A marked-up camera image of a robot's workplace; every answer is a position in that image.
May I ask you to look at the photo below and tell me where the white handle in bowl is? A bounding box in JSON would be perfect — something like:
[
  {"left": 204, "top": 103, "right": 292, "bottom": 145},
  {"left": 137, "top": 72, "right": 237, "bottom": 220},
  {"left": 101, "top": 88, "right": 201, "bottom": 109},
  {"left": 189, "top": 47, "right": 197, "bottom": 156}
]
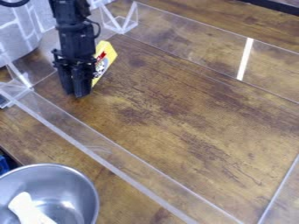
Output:
[{"left": 9, "top": 192, "right": 58, "bottom": 224}]

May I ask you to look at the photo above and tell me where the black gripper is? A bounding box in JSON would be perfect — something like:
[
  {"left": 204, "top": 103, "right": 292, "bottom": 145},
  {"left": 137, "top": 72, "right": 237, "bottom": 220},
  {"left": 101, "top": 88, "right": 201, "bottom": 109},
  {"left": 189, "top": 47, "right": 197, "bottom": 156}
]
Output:
[{"left": 51, "top": 22, "right": 99, "bottom": 98}]

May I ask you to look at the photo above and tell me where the grey brick pattern cloth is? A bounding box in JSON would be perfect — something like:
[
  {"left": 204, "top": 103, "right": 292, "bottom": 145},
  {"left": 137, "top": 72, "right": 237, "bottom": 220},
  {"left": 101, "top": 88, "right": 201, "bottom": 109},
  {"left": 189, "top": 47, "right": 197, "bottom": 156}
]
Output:
[{"left": 0, "top": 0, "right": 98, "bottom": 67}]

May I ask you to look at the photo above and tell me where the blue object at edge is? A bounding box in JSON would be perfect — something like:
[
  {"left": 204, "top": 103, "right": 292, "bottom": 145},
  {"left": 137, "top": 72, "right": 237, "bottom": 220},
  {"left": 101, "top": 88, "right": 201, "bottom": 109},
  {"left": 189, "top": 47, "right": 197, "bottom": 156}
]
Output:
[{"left": 0, "top": 155, "right": 10, "bottom": 175}]

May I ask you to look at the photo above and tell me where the black cable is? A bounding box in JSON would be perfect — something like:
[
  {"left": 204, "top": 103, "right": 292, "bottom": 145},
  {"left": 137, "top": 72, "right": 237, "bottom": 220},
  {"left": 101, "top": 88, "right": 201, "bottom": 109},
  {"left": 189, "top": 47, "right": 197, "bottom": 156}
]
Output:
[{"left": 85, "top": 17, "right": 103, "bottom": 39}]

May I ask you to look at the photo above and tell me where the clear acrylic enclosure wall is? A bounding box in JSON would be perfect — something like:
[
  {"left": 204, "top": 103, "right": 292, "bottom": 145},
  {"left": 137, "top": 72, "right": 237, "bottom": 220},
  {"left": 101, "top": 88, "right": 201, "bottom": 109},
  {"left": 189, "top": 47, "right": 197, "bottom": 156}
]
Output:
[{"left": 0, "top": 0, "right": 299, "bottom": 224}]

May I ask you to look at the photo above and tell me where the steel bowl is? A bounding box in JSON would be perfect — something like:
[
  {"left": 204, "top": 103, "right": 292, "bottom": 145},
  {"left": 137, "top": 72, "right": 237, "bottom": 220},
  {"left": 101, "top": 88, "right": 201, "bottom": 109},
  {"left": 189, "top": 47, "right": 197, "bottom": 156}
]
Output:
[{"left": 0, "top": 164, "right": 99, "bottom": 224}]

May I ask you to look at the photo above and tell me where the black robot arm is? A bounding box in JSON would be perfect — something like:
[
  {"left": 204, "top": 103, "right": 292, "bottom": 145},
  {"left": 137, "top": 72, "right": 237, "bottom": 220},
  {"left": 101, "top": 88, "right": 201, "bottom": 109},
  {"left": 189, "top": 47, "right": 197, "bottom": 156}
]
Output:
[{"left": 49, "top": 0, "right": 101, "bottom": 98}]

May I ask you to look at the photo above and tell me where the yellow butter box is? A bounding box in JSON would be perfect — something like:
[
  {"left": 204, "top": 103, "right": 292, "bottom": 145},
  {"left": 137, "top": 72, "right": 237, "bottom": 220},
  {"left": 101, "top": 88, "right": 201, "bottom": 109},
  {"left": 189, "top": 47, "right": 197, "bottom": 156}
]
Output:
[{"left": 93, "top": 40, "right": 118, "bottom": 86}]

